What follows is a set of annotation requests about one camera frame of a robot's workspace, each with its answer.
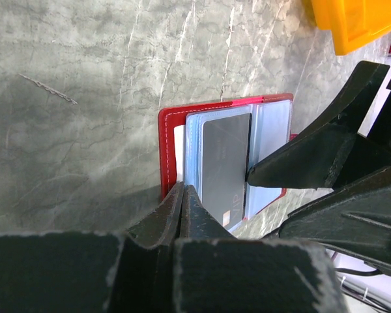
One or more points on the yellow plastic bin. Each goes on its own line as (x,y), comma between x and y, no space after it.
(352,23)

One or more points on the black VIP card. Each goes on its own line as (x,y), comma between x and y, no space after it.
(223,167)

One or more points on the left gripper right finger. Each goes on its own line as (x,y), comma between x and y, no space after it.
(216,272)

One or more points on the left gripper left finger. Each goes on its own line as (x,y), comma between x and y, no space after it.
(93,271)

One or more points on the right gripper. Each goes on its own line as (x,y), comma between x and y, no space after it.
(329,153)

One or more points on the red leather card holder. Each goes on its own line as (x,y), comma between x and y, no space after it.
(180,133)

